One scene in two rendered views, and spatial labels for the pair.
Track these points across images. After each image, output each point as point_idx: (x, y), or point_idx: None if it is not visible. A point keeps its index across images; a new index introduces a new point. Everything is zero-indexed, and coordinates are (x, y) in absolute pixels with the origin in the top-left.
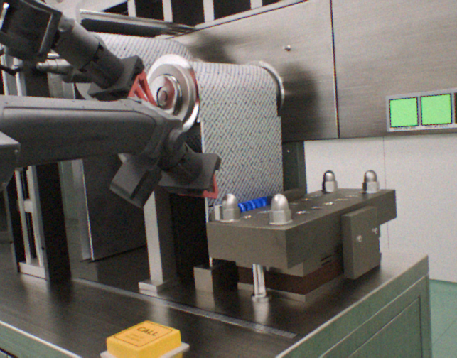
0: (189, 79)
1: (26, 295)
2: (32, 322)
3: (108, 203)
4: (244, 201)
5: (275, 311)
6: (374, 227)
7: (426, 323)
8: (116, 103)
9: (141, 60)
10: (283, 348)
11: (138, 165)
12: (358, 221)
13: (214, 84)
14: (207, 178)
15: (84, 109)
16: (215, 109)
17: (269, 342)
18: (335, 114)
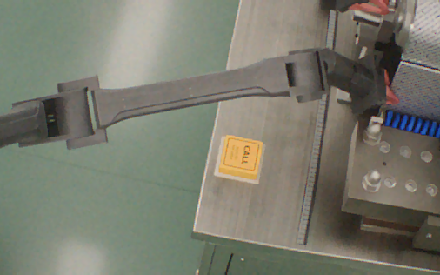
0: (408, 30)
1: (284, 0)
2: (243, 49)
3: None
4: (430, 117)
5: (336, 212)
6: None
7: None
8: (251, 72)
9: (363, 1)
10: (280, 244)
11: None
12: (436, 229)
13: (435, 45)
14: (359, 108)
15: (189, 98)
16: (426, 58)
17: (285, 231)
18: None
